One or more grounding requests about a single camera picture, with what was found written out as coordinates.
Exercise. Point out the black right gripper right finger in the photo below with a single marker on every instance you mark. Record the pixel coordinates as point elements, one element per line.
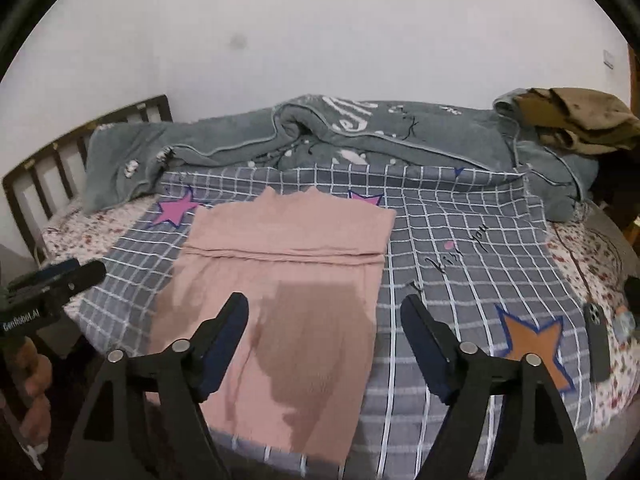
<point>534,440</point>

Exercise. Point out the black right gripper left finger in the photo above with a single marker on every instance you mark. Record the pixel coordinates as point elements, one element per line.
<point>110,439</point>

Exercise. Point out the pink knit sweater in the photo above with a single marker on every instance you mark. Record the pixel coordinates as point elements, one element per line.
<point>310,265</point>

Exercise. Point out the brown clothes pile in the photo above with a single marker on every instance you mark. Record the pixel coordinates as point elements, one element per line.
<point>582,121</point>

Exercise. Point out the left hand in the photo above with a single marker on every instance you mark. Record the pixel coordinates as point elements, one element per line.
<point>25,376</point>

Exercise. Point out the floral bed sheet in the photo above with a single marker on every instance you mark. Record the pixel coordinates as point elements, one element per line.
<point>590,252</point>

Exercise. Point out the grey checked star blanket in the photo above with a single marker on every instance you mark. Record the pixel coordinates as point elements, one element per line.
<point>473,245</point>

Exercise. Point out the black smartphone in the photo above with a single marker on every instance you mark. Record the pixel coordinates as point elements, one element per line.
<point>599,351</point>

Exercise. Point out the small blue round object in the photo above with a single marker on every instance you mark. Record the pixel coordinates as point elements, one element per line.
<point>624,324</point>

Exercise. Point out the grey-green fleece blanket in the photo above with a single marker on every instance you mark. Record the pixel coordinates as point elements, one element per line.
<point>126,159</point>

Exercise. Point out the dark wooden headboard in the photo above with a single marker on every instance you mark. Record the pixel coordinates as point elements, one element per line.
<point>48,180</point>

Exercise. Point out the brown wooden door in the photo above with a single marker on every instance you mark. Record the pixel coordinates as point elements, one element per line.
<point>634,65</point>

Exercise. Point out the white wall socket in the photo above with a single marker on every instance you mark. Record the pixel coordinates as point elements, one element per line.
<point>608,60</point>

